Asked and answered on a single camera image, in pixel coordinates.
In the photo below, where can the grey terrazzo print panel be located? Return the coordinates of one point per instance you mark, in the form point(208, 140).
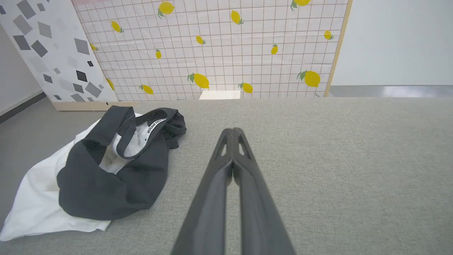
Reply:
point(53, 42)

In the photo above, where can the lemon print grid panel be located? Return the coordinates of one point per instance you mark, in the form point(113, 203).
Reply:
point(247, 63)

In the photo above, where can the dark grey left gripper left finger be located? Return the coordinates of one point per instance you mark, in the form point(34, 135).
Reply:
point(208, 205)

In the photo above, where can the white box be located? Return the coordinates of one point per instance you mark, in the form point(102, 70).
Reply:
point(219, 95)

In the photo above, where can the white partition board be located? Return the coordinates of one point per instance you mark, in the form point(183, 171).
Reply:
point(389, 42)

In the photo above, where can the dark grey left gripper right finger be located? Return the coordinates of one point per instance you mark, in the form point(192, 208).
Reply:
point(258, 212)

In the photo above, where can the white and black shirt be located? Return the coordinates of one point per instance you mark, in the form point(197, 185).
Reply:
point(106, 191)

